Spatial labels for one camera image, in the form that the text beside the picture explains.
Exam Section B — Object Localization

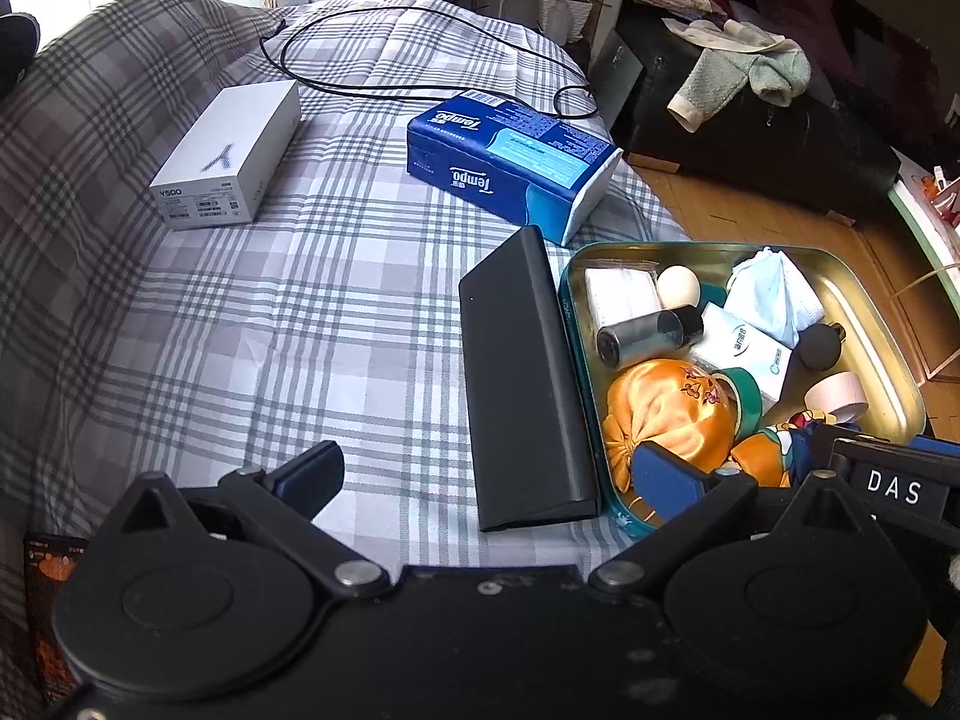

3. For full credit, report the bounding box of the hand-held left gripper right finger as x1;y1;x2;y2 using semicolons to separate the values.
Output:
589;441;886;593

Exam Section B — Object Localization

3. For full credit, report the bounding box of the teal tape roll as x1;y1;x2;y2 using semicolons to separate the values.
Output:
709;366;767;433

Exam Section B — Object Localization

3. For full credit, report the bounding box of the grey plaid bedsheet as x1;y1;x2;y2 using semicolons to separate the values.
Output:
0;0;692;720

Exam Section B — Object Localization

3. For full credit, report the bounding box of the black trunk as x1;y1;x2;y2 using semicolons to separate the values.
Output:
611;11;902;212

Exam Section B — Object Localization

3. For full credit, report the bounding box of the orange plush toy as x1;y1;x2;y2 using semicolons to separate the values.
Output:
731;409;827;489

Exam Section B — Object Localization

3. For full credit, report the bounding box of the blue face mask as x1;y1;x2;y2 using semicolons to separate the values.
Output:
724;247;827;350

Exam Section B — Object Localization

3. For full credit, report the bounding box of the white low table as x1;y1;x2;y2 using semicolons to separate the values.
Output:
889;150;960;272

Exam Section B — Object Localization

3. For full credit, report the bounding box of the black flat case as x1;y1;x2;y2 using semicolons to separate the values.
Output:
457;225;602;534

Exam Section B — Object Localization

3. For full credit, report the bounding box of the black makeup sponge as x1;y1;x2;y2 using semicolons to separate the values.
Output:
796;322;848;373

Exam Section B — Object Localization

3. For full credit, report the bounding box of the black packet with orange print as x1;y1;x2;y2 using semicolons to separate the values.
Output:
25;531;95;703

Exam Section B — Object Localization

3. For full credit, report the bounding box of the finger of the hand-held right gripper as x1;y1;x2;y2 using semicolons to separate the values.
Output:
811;422;960;459

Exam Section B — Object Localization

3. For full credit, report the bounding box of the black cable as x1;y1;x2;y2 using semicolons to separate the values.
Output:
259;6;602;122

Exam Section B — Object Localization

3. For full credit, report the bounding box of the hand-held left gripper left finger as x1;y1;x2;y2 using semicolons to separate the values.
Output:
105;439;392;597

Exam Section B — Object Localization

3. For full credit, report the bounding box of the blue tissue pack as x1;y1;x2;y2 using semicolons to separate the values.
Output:
406;88;624;248

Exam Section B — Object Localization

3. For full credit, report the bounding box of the green knitted sweater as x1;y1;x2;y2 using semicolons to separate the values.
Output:
666;15;814;135

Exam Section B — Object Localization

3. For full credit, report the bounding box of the white small carton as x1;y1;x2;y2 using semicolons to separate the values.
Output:
686;302;797;403

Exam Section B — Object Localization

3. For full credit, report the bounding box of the dark bottle with black cap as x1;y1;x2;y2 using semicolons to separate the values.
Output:
596;305;707;371

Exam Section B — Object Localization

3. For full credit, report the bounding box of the black object with white trim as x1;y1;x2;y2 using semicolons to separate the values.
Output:
0;11;43;95

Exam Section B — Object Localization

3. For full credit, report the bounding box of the orange satin pouch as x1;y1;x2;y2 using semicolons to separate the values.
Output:
602;358;740;527

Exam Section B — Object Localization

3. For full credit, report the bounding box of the teal tin box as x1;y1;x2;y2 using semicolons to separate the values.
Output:
556;241;928;542

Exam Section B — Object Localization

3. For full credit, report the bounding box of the beige puff with teal handle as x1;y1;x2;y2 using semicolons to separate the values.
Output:
656;266;703;311

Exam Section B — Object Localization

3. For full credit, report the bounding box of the white cardboard box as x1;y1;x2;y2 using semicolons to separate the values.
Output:
148;79;302;233

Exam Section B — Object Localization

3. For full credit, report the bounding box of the plain white tissue packet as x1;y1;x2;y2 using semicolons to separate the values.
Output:
583;268;663;333

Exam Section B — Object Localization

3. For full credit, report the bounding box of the beige tape roll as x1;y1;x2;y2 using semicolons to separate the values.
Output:
806;373;870;425

